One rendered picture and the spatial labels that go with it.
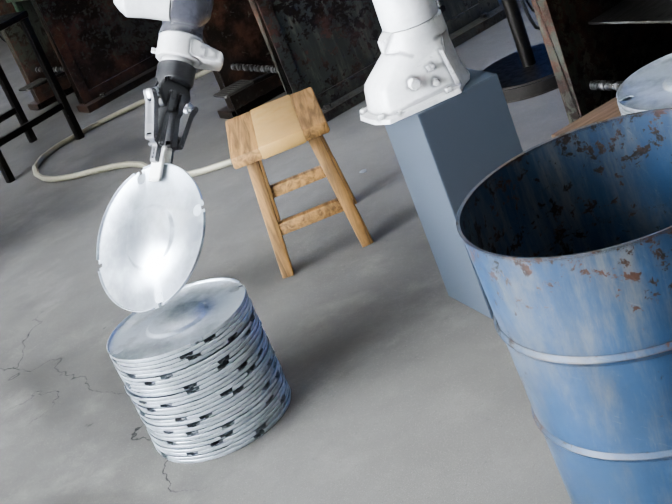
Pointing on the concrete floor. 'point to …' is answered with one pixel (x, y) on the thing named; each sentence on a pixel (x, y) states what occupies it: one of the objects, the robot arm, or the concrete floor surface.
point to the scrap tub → (587, 297)
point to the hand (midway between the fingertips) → (160, 164)
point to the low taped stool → (300, 130)
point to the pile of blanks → (210, 392)
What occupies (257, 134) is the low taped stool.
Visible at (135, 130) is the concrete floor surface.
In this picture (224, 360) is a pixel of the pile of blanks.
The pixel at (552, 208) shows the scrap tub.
